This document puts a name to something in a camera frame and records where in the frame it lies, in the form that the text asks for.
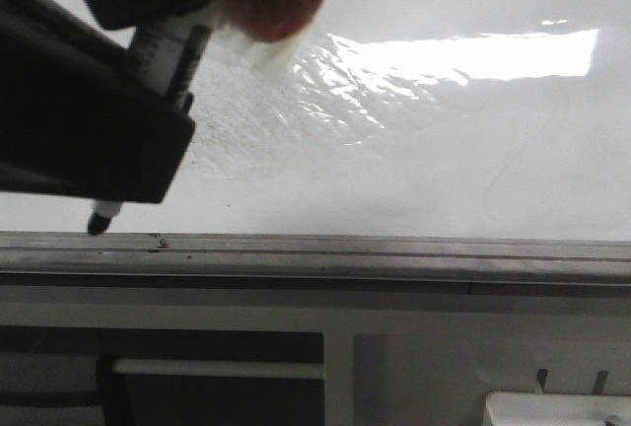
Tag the white black whiteboard marker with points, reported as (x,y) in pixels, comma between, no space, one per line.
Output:
(164,55)

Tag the orange round taped pad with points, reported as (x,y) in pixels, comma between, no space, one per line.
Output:
(270,21)

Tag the white horizontal bar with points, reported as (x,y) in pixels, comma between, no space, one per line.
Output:
(219,369)

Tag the white box bottom right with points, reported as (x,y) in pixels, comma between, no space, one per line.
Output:
(519,408)

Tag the left metal hook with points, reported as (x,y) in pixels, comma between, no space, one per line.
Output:
(540,380)

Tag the grey aluminium whiteboard frame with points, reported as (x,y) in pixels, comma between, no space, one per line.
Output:
(307,262)

